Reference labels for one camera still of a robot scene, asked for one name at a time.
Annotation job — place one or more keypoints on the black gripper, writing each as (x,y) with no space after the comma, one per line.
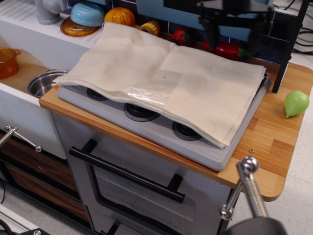
(209,9)

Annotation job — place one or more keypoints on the cream cloth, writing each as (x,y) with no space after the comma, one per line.
(203,91)

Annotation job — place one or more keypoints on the red toy chili pepper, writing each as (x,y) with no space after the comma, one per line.
(232,51)

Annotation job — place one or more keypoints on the red toy strawberry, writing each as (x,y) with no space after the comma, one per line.
(181,37)

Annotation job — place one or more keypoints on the yellow toy corn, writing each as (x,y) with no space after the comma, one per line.
(152,27)

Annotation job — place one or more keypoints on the green toy pear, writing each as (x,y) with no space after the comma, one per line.
(296,102)

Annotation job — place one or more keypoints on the orange toy pumpkin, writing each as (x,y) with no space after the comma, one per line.
(120,15)

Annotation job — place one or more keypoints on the black right stove knob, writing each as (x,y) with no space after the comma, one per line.
(185,133)

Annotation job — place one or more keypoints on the black stove knob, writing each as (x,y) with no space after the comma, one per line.
(185,133)
(95,95)
(139,114)

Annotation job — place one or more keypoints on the grey toy stove top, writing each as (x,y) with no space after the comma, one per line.
(160,130)

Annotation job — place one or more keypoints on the black middle stove knob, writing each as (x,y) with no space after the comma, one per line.
(139,114)

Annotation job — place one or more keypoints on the silver clamp screw right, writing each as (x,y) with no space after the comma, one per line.
(260,223)

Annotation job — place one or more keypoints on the light blue bowl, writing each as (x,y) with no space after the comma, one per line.
(87,14)

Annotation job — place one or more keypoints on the black left stove knob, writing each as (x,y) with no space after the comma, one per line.
(95,95)

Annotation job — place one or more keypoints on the orange transparent plate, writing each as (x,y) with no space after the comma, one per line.
(73,29)

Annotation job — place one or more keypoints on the grey toy faucet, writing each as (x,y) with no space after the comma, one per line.
(48,11)

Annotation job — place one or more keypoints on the white toy oven door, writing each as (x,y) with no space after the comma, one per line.
(111,197)

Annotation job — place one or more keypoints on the white toy sink unit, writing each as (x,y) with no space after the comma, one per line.
(42,47)

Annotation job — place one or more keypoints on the stainless steel pot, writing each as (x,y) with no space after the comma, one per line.
(44,82)

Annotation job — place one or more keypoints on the orange transparent pot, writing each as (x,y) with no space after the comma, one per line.
(8,62)

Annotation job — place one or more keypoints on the wooden drawer cabinet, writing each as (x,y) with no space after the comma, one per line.
(44,177)

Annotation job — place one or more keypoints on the black vertical frame post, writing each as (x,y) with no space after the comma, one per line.
(291,42)

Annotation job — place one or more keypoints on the black oven door handle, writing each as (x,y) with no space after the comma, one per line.
(170,191)

